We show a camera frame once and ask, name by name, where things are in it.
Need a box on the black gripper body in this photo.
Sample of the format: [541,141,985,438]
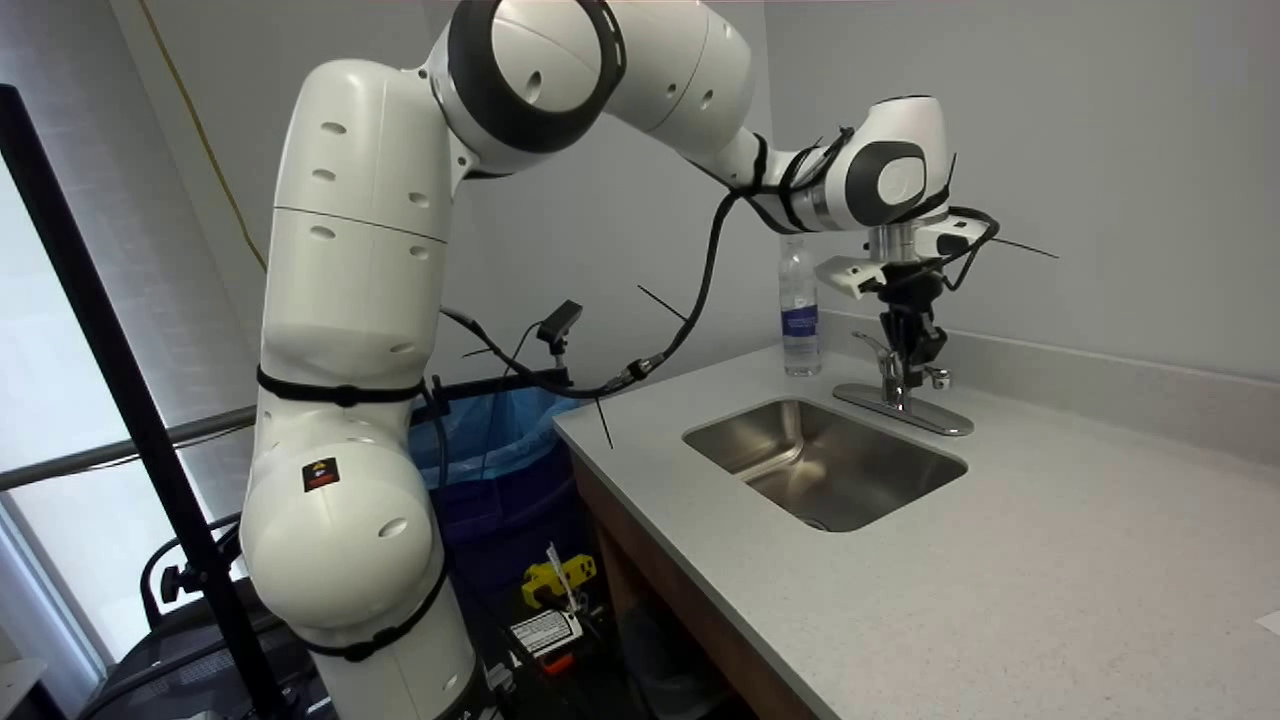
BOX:
[882,262,949,350]

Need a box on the chrome sink faucet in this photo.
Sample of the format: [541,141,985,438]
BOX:
[832,334,972,435]

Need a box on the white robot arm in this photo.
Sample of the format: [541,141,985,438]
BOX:
[242,0,962,720]

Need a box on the clear smartwater bottle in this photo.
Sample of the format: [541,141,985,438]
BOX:
[780,238,822,374]

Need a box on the stainless steel sink basin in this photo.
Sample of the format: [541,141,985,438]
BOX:
[686,399,968,530]

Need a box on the blue trash bin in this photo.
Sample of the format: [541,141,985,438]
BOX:
[410,388,590,627]

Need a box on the yellow black tool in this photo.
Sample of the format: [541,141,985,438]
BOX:
[519,553,601,607]

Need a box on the black metal stand pole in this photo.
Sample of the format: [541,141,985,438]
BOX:
[0,84,287,720]

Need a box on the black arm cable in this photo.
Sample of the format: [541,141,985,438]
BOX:
[424,125,857,405]

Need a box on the small black camera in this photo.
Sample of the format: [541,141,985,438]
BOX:
[537,300,582,356]

